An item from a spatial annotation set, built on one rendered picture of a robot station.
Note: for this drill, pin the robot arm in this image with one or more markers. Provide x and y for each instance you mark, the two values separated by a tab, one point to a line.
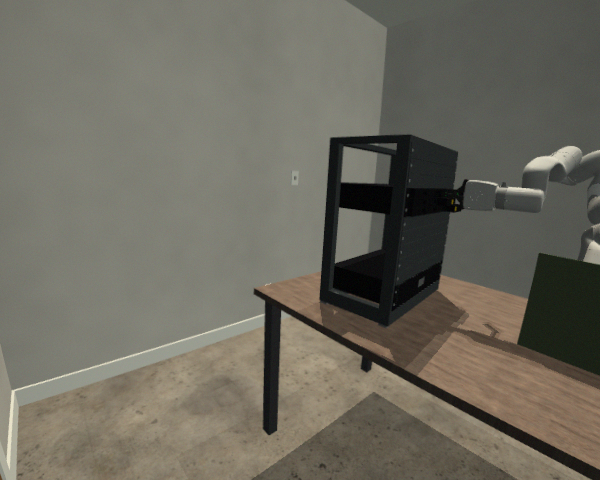
535	176

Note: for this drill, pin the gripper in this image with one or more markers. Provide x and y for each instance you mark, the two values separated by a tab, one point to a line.
478	195

